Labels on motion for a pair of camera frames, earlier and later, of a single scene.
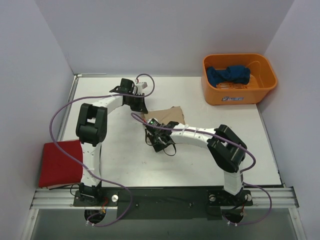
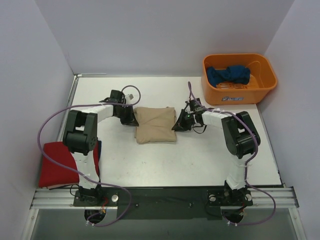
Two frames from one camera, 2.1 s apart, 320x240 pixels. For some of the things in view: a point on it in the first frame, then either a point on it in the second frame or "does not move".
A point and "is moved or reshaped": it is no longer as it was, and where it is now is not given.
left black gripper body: [137, 105] → [128, 118]
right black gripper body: [158, 141] → [183, 120]
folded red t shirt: [58, 169] does not move
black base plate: [160, 203] does not move
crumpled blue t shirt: [233, 73] does not move
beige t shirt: [171, 114] is moved or reshaped
